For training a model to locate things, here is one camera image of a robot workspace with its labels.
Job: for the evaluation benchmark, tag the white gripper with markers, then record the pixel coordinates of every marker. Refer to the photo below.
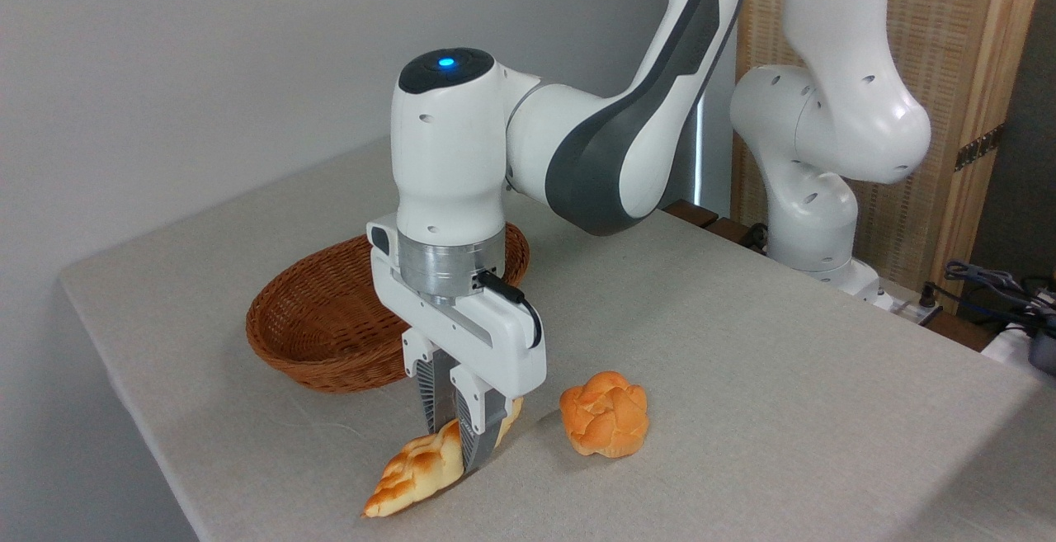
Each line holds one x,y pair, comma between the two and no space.
487,344

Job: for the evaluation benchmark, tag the grey tablecloth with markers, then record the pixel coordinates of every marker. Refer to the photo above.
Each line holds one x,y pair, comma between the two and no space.
742,402

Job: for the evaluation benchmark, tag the round knotted bread roll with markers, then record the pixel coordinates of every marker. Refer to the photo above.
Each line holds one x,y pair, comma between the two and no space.
606,418

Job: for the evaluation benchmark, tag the wooden folding screen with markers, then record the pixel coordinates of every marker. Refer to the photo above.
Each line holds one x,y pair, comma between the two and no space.
949,47

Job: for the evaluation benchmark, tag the metal screen hinge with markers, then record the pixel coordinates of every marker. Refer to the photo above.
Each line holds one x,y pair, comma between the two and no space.
978,148

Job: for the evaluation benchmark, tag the black plug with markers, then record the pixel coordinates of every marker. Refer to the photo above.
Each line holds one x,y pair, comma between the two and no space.
929,294

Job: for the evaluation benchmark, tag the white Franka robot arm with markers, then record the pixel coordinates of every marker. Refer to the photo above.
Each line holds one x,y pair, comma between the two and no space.
450,154

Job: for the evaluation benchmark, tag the brown oval wicker basket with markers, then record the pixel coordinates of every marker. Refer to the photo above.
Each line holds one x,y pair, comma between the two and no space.
313,344

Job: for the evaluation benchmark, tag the long braided bread loaf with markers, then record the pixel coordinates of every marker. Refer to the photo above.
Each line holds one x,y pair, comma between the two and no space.
412,476

